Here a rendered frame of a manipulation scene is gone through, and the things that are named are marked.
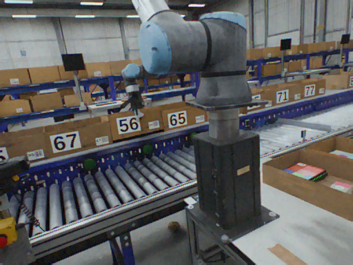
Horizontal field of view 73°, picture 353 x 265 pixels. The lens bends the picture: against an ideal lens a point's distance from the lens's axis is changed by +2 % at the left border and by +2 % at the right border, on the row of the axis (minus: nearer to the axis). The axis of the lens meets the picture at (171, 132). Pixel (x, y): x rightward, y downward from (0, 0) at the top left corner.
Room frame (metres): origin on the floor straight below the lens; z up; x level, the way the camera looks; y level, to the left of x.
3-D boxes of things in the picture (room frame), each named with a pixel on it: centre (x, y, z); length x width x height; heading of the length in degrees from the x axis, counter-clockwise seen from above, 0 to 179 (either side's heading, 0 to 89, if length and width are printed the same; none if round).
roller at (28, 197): (1.05, 0.75, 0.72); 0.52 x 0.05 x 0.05; 25
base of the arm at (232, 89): (0.83, -0.20, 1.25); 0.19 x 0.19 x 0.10
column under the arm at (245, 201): (0.83, -0.19, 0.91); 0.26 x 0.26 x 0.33; 25
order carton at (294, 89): (2.44, -1.12, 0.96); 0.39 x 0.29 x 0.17; 115
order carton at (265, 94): (2.27, -0.77, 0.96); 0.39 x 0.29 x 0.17; 115
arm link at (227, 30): (0.82, -0.19, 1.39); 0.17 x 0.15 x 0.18; 107
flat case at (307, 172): (1.02, -0.58, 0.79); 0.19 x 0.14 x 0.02; 121
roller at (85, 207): (1.16, 0.52, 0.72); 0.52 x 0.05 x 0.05; 25
